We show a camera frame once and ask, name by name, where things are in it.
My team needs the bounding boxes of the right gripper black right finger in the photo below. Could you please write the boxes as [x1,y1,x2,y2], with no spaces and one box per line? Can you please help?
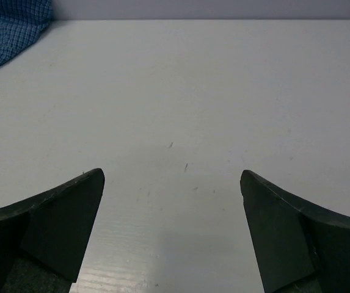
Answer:
[240,170,350,292]

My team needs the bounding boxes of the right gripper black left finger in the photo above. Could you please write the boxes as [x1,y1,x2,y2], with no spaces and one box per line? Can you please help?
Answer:
[0,168,105,292]

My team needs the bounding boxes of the blue checked long sleeve shirt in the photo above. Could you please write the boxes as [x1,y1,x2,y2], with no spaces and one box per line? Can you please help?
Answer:
[0,0,53,66]

